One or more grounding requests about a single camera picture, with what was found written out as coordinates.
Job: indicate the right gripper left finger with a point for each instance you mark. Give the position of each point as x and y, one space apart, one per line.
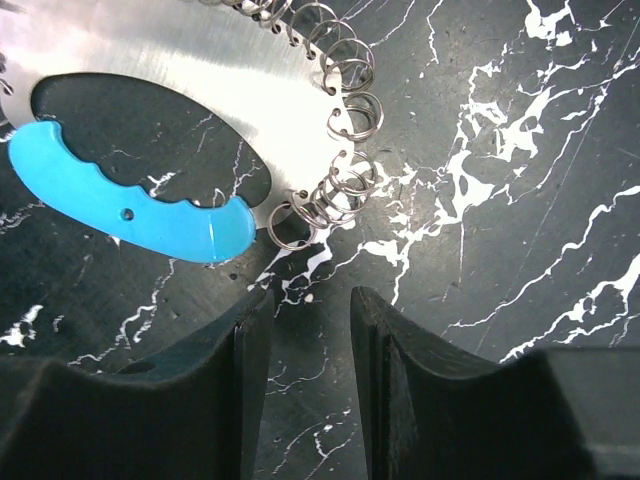
190 411

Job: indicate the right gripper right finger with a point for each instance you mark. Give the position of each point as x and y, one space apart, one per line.
431 410

